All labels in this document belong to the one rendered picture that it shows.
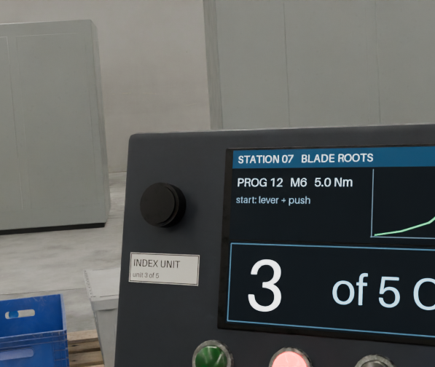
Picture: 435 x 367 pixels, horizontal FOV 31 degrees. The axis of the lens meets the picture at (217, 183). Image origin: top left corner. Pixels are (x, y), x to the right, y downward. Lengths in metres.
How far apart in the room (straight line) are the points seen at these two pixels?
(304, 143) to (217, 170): 0.06
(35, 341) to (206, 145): 2.77
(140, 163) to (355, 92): 5.65
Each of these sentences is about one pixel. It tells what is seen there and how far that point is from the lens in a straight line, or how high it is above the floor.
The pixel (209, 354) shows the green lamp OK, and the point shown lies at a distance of 0.49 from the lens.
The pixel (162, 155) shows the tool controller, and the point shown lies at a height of 1.24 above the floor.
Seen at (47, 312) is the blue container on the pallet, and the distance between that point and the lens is 3.81.
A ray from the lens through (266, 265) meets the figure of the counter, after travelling 0.48.
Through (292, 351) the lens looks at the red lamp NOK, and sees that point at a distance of 0.47.
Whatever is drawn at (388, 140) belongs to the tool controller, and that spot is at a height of 1.25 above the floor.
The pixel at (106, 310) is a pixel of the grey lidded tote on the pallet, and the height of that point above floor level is 0.42.
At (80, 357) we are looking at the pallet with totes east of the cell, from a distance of 3.57.
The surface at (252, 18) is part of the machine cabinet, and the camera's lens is 6.03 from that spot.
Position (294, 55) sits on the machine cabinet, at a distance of 6.05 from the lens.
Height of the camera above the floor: 1.28
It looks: 7 degrees down
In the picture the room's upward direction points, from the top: 3 degrees counter-clockwise
